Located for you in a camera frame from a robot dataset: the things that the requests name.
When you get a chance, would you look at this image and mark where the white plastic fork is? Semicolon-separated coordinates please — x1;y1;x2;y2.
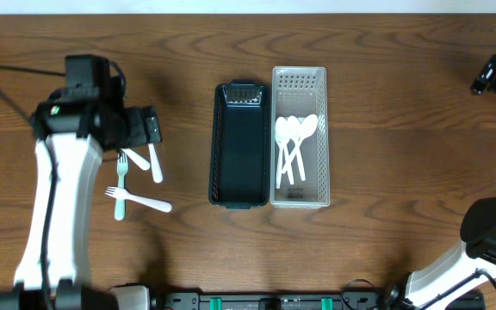
121;148;151;171
105;187;172;213

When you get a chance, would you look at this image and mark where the pale green plastic fork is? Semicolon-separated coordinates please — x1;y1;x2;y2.
115;152;129;220

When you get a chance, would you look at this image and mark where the white plastic spoon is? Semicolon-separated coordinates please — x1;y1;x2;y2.
288;114;318;163
275;116;290;189
288;115;306;181
282;140;294;185
148;144;164;183

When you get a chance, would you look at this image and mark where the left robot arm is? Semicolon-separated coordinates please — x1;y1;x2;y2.
0;55;162;309

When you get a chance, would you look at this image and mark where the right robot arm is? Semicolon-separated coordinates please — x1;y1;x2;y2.
382;197;496;309

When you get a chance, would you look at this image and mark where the dark green plastic basket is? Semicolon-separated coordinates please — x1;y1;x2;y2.
208;80;270;209

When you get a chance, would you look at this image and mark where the clear plastic basket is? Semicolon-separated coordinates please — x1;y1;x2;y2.
270;66;331;209

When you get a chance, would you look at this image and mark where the left black cable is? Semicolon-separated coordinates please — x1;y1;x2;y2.
0;61;66;310

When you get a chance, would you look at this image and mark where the black cable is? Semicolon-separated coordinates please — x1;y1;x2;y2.
419;269;496;310
0;61;66;310

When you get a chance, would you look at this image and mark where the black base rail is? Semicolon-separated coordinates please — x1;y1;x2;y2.
109;278;487;310

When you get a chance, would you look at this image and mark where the right black cable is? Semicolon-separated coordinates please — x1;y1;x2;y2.
419;269;496;310

